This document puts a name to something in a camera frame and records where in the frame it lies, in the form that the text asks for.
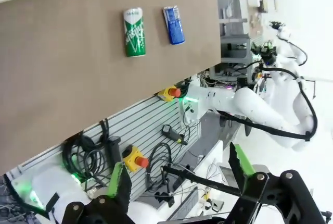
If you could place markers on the black handheld controller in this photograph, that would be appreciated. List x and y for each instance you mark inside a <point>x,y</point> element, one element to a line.
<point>170,132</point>

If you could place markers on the grey slatted mounting panel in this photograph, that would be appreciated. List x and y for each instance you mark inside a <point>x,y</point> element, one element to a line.
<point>145,119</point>

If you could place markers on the grey keyboard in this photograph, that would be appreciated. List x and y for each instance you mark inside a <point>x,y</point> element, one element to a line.
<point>186,204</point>

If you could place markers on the blue Pocari Sweat can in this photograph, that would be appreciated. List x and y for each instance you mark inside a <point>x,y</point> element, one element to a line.
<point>174,26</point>

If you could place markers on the black metal bar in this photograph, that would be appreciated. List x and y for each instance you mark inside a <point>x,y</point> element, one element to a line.
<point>197,178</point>

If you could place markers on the yellow emergency stop button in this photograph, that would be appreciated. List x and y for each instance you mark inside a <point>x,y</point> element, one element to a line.
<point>169,94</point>
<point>134,159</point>

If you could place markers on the green and white soda can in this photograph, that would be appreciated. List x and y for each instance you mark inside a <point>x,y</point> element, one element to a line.
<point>134,34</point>

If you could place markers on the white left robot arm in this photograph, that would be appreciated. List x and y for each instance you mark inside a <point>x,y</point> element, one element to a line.
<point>57,185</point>

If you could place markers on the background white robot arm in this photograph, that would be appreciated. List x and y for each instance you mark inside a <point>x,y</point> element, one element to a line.
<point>286,36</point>

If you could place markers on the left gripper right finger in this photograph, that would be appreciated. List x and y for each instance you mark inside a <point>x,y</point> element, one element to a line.
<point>240,164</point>

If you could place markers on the grey equipment rack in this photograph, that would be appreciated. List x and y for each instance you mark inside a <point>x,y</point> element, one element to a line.
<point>234,49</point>

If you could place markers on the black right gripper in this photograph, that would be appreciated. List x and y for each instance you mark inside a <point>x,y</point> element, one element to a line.
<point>268,56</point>

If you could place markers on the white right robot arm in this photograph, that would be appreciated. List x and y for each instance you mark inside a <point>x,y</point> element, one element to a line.
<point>255,106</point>

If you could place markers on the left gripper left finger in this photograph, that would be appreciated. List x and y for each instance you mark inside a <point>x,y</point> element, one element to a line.
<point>119,179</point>

